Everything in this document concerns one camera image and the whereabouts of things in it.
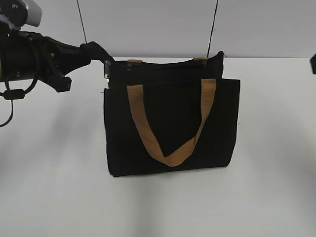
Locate tan bag strap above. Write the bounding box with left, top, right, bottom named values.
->
left=127, top=57, right=207, bottom=68
left=126, top=78, right=217, bottom=167

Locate black canvas tote bag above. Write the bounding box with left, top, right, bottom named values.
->
left=80, top=40, right=241, bottom=177

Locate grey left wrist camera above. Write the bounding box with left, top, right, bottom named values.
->
left=0, top=0, right=42, bottom=27

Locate tan front bag strap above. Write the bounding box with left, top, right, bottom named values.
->
left=126, top=78, right=217, bottom=167

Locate black left camera cable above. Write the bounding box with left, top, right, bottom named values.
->
left=0, top=29, right=40, bottom=128

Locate silver zipper pull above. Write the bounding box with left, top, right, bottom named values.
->
left=104, top=60, right=111, bottom=84

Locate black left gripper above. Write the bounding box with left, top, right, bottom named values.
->
left=0, top=30, right=91, bottom=93

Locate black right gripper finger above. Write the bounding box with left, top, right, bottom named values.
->
left=310, top=54, right=316, bottom=75

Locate tan rear bag strap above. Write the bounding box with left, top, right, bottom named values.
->
left=127, top=57, right=207, bottom=68

